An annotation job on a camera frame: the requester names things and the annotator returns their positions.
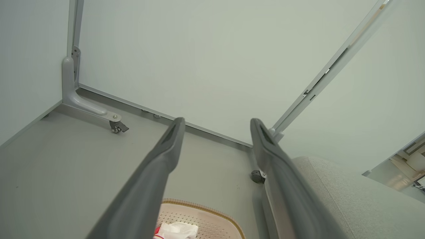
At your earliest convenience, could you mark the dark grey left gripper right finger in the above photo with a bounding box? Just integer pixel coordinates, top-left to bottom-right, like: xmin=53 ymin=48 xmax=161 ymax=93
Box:
xmin=250 ymin=118 xmax=347 ymax=239

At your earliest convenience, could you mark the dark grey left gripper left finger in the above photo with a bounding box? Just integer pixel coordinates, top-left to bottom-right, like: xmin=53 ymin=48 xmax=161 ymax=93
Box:
xmin=86 ymin=117 xmax=185 ymax=239

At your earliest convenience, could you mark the red Bulls jersey with white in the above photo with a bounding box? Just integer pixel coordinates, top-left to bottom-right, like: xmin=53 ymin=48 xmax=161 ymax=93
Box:
xmin=153 ymin=222 xmax=199 ymax=239

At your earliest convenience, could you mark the grey fabric sofa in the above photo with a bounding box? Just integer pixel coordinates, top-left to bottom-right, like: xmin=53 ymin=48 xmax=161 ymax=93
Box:
xmin=266 ymin=156 xmax=425 ymax=239

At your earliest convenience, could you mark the black caster wheel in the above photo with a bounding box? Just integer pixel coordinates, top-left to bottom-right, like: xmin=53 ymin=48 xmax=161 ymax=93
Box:
xmin=251 ymin=170 xmax=266 ymax=184
xmin=110 ymin=121 xmax=129 ymax=134

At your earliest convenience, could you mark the beige perforated laundry basket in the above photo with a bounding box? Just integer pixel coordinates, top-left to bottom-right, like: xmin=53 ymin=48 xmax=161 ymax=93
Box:
xmin=156 ymin=199 xmax=245 ymax=239

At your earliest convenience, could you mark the grey partition foot bracket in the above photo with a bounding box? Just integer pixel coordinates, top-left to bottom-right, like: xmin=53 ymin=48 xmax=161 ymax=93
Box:
xmin=62 ymin=46 xmax=122 ymax=124
xmin=248 ymin=128 xmax=285 ymax=239

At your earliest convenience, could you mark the grey partition post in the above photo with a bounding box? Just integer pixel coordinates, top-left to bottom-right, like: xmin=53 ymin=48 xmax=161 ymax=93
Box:
xmin=67 ymin=0 xmax=84 ymax=87
xmin=272 ymin=0 xmax=390 ymax=141

